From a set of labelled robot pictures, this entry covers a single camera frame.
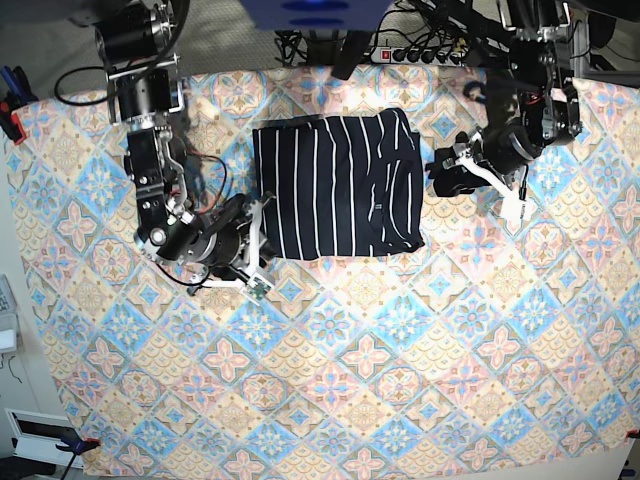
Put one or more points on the navy white striped T-shirt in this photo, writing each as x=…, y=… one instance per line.
x=342, y=186

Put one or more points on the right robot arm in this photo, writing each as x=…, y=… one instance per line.
x=136, y=47

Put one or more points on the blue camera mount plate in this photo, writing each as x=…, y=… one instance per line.
x=359, y=15

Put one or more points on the blue black bar clamp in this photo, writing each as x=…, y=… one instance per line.
x=77, y=446

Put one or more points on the white labelled power strip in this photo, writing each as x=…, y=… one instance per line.
x=454, y=55

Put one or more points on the white wrist camera bracket left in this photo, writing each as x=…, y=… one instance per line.
x=516, y=206

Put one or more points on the colourful patterned tablecloth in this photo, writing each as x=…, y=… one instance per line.
x=496, y=345

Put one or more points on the red orange table clamp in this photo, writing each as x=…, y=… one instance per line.
x=11, y=125

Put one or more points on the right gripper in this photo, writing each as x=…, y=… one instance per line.
x=236, y=228

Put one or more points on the white floor box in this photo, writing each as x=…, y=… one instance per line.
x=38, y=435

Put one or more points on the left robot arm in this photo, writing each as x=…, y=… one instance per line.
x=530, y=102

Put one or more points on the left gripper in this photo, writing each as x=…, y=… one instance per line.
x=449, y=177

